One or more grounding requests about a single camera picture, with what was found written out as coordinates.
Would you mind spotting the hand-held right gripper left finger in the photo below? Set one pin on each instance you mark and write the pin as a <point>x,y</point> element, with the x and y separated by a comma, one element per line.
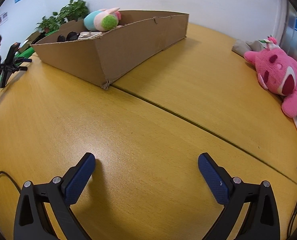
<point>78,177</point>

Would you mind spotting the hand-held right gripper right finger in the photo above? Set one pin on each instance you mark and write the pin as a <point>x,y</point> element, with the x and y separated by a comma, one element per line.
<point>213,177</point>

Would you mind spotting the brown cardboard box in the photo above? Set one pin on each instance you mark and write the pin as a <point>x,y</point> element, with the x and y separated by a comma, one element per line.
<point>128,50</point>

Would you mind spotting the pink plush bear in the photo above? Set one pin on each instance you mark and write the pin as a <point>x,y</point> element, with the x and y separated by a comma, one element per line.
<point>276,67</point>

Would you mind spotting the black tripod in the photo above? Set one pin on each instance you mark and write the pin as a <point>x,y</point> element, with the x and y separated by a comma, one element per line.
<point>6,71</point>

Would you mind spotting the black device with orange light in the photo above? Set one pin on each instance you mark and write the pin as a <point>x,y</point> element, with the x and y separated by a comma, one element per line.
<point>12,52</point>

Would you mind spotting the white phone case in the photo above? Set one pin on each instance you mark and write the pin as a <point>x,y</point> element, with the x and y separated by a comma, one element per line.
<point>84,36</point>

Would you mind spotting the black sunglasses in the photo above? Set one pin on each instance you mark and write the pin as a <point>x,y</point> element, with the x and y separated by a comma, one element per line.
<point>72,35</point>

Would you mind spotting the small green potted plant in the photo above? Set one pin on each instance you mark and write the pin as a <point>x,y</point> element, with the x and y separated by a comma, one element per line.
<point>47,23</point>

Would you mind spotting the teal and pink plush toy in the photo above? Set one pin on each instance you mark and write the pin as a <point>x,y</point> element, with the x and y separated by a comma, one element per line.
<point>93,21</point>

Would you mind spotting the large green potted plant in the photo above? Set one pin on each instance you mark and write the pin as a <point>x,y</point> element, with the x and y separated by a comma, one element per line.
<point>74,8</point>

